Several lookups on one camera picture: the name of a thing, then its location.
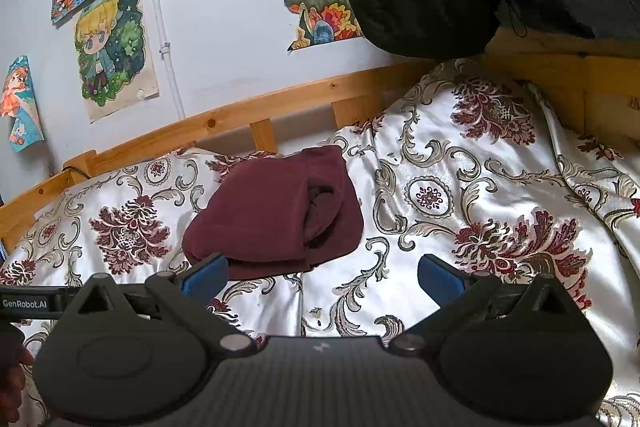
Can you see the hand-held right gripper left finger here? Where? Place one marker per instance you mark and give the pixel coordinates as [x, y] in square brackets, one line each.
[206, 279]

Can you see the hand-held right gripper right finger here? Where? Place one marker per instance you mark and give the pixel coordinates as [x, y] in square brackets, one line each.
[441, 281]

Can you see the maroon long-sleeve shirt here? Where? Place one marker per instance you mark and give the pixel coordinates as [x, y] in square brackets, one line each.
[260, 212]

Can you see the person's left hand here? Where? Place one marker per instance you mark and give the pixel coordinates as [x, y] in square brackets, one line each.
[11, 377]

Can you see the floral satin bedspread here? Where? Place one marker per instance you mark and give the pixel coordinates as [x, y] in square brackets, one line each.
[475, 187]

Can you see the wooden bed frame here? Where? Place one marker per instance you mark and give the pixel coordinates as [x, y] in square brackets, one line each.
[260, 107]

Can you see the small blue cartoon wall poster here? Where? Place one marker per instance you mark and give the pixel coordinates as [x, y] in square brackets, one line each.
[20, 107]

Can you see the blond cartoon figure wall poster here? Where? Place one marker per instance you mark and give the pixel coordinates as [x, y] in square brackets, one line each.
[112, 47]

